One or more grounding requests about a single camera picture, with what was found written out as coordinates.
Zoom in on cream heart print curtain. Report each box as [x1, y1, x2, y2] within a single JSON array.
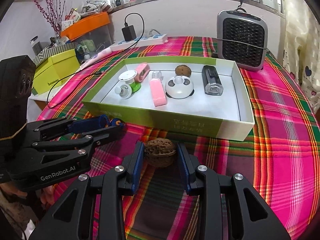
[[282, 0, 320, 120]]

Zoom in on pile of paper packets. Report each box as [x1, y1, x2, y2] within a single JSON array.
[[61, 8, 82, 30]]

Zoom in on pink artificial flower branches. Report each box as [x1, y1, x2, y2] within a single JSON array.
[[32, 0, 65, 37]]

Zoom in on small blue orange toy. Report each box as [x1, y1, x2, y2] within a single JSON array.
[[107, 117, 125, 128]]

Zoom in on black charger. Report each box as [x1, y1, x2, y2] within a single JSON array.
[[122, 25, 137, 42]]

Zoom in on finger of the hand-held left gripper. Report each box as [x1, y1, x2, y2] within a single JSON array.
[[27, 114, 108, 141], [30, 126, 126, 156]]

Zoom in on small pink clip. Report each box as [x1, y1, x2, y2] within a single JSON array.
[[149, 78, 167, 107]]

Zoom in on pink green plaid tablecloth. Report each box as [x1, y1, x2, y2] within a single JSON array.
[[36, 35, 320, 240]]

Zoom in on black charging cable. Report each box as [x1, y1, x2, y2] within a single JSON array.
[[47, 14, 145, 109]]

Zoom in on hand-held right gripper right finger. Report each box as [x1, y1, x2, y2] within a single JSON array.
[[176, 142, 292, 240]]

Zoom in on white plastic bags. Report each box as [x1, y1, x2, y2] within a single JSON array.
[[81, 0, 112, 14]]

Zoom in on pink white cosmetic tube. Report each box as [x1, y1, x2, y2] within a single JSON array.
[[80, 47, 112, 68]]

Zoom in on white blue power strip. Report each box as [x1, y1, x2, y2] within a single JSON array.
[[110, 34, 168, 52]]

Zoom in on black flashlight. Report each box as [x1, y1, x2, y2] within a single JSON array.
[[202, 65, 223, 96]]

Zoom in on grey zigzag striped box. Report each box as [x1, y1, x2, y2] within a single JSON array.
[[32, 42, 77, 65]]

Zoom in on green white cardboard box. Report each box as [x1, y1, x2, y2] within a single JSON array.
[[82, 56, 255, 142]]

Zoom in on brown walnut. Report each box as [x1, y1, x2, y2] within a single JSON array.
[[175, 64, 192, 77], [144, 137, 177, 167]]

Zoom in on grey electric heater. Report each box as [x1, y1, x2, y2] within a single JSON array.
[[216, 9, 269, 70]]

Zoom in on green base white disc toy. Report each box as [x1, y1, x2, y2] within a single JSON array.
[[114, 69, 143, 100]]

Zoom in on person's left hand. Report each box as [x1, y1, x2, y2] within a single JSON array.
[[0, 182, 55, 205]]

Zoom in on yellow-green cardboard box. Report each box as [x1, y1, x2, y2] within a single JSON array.
[[33, 49, 80, 95]]

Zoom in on clear storage bin orange lid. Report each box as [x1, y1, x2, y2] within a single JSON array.
[[60, 12, 112, 55]]

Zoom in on white panda round gadget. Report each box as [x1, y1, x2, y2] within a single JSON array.
[[164, 75, 195, 100]]

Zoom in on green plush toy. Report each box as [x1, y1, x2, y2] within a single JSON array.
[[77, 40, 94, 53]]

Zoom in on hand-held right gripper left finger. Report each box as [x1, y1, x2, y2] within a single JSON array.
[[29, 141, 146, 240]]

